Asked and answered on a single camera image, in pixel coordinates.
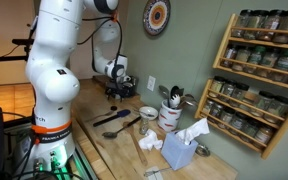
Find wooden two-shelf spice rack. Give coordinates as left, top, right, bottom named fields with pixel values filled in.
left=212, top=12, right=288, bottom=94

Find blue spatula black handle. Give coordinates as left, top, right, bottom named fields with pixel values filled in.
left=92, top=108, right=132, bottom=128

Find metal ladle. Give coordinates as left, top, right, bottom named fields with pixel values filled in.
left=179, top=93, right=199, bottom=110

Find white red utensil crock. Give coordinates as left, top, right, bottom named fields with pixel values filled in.
left=156, top=99, right=183, bottom=133

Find black camera stand bar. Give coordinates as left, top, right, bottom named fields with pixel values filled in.
left=0, top=37, right=35, bottom=68

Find white ceramic bowl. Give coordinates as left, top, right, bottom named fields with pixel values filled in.
left=138, top=105, right=159, bottom=121

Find black base cables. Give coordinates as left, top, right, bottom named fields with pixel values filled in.
left=2, top=111, right=85, bottom=180

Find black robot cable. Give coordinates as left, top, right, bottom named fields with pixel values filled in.
left=76, top=12, right=124, bottom=76

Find white slotted spoon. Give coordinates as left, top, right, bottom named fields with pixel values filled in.
left=170, top=93, right=182, bottom=110

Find blue handled utensil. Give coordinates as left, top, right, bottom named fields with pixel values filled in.
left=143, top=165, right=174, bottom=180

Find wooden spatula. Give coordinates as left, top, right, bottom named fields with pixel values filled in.
left=122, top=121, right=149, bottom=167

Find glass spice jar green lid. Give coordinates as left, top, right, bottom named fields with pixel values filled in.
left=244, top=45, right=267, bottom=75

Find black ladle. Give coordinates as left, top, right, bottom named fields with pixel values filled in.
left=169, top=85, right=181, bottom=101

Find white wall outlet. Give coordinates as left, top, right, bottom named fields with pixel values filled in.
left=146, top=75, right=157, bottom=92

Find small metal dish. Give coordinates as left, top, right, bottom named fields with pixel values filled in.
left=194, top=143, right=212, bottom=158

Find blue tissue box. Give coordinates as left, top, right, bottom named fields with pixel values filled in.
left=160, top=130, right=199, bottom=171

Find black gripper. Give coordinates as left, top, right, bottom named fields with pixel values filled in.
left=104, top=76, right=139, bottom=101

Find colourful decorative wall plate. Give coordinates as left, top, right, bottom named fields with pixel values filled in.
left=142, top=0, right=172, bottom=37

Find white tissue sheet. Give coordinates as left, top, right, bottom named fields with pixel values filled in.
left=175, top=117, right=211, bottom=145

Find crumpled white tissue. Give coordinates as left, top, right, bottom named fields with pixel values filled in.
left=137, top=128, right=164, bottom=151

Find metal spoon black handle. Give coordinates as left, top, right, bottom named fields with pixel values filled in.
left=101, top=115, right=142, bottom=140

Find wooden three-shelf spice rack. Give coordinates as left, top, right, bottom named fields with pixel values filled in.
left=194, top=77, right=288, bottom=160

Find small glass jar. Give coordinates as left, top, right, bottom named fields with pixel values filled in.
left=138, top=116, right=151, bottom=136

